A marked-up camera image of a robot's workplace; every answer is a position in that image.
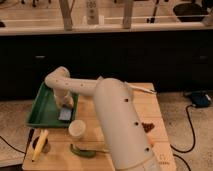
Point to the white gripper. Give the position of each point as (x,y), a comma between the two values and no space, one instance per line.
(63,98)

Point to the blue grey sponge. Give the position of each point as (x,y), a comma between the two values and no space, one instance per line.
(65,114)

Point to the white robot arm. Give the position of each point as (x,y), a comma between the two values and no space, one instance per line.
(123,132)

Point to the green plastic tray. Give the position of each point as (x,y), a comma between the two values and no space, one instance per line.
(45,113)

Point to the white cup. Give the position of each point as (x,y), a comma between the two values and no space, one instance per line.
(77,129)

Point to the yellow banana toy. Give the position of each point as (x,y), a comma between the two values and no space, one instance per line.
(40,143)

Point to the dark round coaster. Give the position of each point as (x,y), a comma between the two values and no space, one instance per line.
(46,148)

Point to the white knife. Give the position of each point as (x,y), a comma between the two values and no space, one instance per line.
(140,88)

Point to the brown grape cluster toy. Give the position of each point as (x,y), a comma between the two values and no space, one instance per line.
(148,126)

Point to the orange carrot toy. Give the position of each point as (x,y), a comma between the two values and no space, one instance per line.
(151,141)

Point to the black power adapter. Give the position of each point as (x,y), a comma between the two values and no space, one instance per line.
(200,99)

